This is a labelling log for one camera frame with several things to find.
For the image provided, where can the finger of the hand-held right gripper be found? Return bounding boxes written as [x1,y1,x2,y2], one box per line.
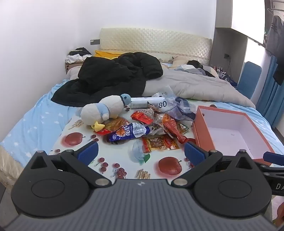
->
[263,151,284,166]
[254,160,284,176]

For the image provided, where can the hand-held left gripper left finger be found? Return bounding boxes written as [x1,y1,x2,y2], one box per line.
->
[30,141,112,187]

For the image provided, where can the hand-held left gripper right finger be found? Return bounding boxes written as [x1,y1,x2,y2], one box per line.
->
[171,141,255,187]

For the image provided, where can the orange cardboard box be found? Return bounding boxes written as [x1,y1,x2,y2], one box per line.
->
[192,105,277,166]

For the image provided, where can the pile of snack packets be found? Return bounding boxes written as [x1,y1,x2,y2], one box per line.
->
[131,107,196,154]

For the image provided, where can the red orange spicy strip packet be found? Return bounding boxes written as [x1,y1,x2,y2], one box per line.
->
[95,117,130,136]

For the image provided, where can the blue snack packet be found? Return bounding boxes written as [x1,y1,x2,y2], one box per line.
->
[106,122,150,144]

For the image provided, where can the fruit printed plastic tablecloth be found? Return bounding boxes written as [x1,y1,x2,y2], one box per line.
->
[48,98,222,181]

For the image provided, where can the white plush duck toy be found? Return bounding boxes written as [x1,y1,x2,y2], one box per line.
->
[80,94,132,131]

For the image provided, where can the clear printed plastic bag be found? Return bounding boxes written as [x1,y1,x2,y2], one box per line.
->
[148,85,198,122]

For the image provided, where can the blue curtain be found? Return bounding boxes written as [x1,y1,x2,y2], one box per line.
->
[256,55,284,130]

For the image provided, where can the light blue bedsheet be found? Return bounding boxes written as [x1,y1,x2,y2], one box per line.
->
[0,79,284,157]

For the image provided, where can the grey quilt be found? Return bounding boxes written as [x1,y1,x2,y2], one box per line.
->
[142,64,256,109]

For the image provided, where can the white spray can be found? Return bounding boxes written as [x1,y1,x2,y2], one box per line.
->
[130,97,166,109]

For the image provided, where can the black padded jacket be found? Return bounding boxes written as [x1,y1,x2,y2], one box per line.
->
[51,52,164,107]

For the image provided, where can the beige lace bed skirt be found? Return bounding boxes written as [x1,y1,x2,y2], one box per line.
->
[0,145,31,187]

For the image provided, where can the blue chair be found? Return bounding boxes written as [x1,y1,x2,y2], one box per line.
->
[236,61,262,100]

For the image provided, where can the dark plaid clothes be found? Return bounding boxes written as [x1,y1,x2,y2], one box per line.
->
[174,60,219,78]

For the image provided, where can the brown cardboard box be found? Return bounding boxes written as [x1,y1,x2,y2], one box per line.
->
[65,61,84,75]

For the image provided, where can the row of small bottles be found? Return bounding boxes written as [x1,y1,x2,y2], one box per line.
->
[214,65,231,79]

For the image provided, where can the pink pillow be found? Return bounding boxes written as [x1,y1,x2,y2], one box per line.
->
[172,56,193,67]

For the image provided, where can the heap of folded clothes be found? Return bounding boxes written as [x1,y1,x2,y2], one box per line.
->
[65,47,92,64]

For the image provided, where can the yellow pillow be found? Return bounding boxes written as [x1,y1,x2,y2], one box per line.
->
[95,50,123,59]

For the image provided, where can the hanging dark clothes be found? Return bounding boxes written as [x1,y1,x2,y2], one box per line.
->
[265,14,284,86]

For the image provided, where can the cream quilted headboard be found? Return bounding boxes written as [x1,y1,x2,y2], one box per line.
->
[99,28,212,66]

